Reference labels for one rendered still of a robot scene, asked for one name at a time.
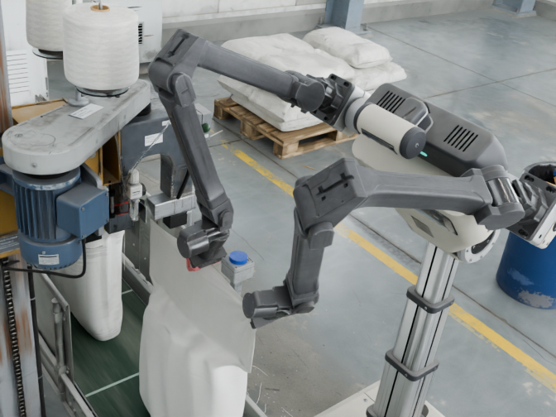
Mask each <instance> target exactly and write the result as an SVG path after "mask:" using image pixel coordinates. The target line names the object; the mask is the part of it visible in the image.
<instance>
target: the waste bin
mask: <svg viewBox="0 0 556 417"><path fill-rule="evenodd" d="M525 172H527V173H530V174H532V175H534V176H536V177H538V178H540V179H542V180H544V181H547V182H549V183H551V184H554V185H555V181H554V177H556V161H542V162H537V163H534V164H531V165H528V166H526V167H525V168H524V169H523V171H522V175H523V174H524V173H525ZM496 280H497V283H498V285H499V286H500V287H501V288H502V290H503V291H504V292H505V293H507V294H508V295H509V296H510V297H511V298H513V299H514V300H517V301H519V302H521V303H522V304H526V305H528V306H531V307H535V308H538V309H556V235H555V236H554V238H553V239H552V241H551V242H550V243H549V245H548V246H547V247H546V248H543V249H542V248H539V247H536V246H534V245H533V244H531V243H529V242H527V241H526V240H524V239H523V238H521V237H518V236H517V235H515V234H514V233H512V232H509V235H508V238H507V240H506V245H505V248H504V251H503V254H502V257H501V262H500V265H499V267H498V270H497V273H496Z"/></svg>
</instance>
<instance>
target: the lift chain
mask: <svg viewBox="0 0 556 417"><path fill-rule="evenodd" d="M5 258H6V259H5ZM3 259H5V260H3ZM0 261H1V268H2V267H3V266H5V265H6V264H8V263H9V260H8V256H6V257H3V258H0ZM5 263H6V264H5ZM4 264H5V265H4ZM5 273H7V274H5ZM6 278H7V279H6ZM2 280H3V288H4V291H5V293H4V294H5V300H6V308H7V318H8V320H7V321H8V326H9V334H10V342H11V350H12V360H13V361H12V362H13V367H14V368H13V369H14V375H15V382H16V389H17V403H18V409H19V416H20V417H26V406H25V399H24V391H23V384H22V369H21V362H20V353H19V347H18V339H17V328H16V326H17V325H16V320H15V311H14V303H13V295H12V284H11V275H10V271H4V270H3V269H2ZM7 282H8V283H7ZM8 286H9V287H8ZM7 287H8V288H7ZM8 291H9V292H8ZM9 295H10V296H9ZM8 296H9V297H8ZM9 300H10V301H9ZM9 309H10V310H9ZM11 318H12V319H11ZM12 331H13V332H12ZM13 339H14V340H13ZM19 382H20V383H19Z"/></svg>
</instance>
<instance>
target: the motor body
mask: <svg viewBox="0 0 556 417"><path fill-rule="evenodd" d="M12 177H13V179H12V184H13V193H14V200H15V209H16V217H17V226H18V239H19V245H20V252H21V255H22V258H23V260H24V261H25V262H26V263H28V264H29V265H30V266H33V267H35V268H37V269H41V270H45V271H56V270H60V269H64V268H66V267H68V266H71V265H73V264H74V263H75V262H76V261H77V260H78V259H79V258H80V256H81V255H82V253H83V247H82V241H81V239H78V237H77V236H75V235H73V234H71V233H69V232H66V231H65V230H63V229H61V228H58V223H57V211H56V199H57V198H58V197H59V196H60V195H62V194H63V193H65V192H67V191H69V190H70V189H73V188H74V187H75V186H76V185H80V184H81V177H80V167H79V166H78V167H76V168H75V169H72V171H71V172H70V173H68V174H67V175H64V176H61V177H59V178H55V179H49V180H39V179H34V178H31V177H28V176H26V175H24V174H23V173H22V172H20V171H17V170H12Z"/></svg>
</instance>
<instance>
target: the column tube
mask: <svg viewBox="0 0 556 417"><path fill-rule="evenodd" d="M10 127H13V120H12V105H11V96H10V88H9V78H8V70H7V54H6V46H5V36H4V28H3V19H2V3H1V0H0V147H2V135H3V133H4V132H5V131H6V130H7V129H8V128H10ZM8 260H9V263H10V262H12V261H16V260H19V261H20V262H18V263H16V264H13V265H11V266H10V268H20V269H27V264H26V262H25V261H24V260H23V258H22V255H21V253H17V254H15V255H11V256H9V257H8ZM10 275H11V284H12V295H13V303H14V311H15V320H16V325H17V326H16V328H17V339H18V347H19V353H20V362H21V369H22V384H23V391H24V399H25V406H26V417H41V401H40V392H39V383H38V375H37V366H36V350H35V341H34V333H33V324H32V315H31V299H30V291H29V282H28V273H27V272H23V271H10ZM4 293H5V291H4V288H3V280H2V268H1V261H0V417H20V416H19V409H18V403H17V389H16V382H15V375H14V369H13V368H14V367H13V362H12V361H13V360H12V350H11V342H10V334H9V326H8V321H7V320H8V318H7V308H6V300H5V294H4Z"/></svg>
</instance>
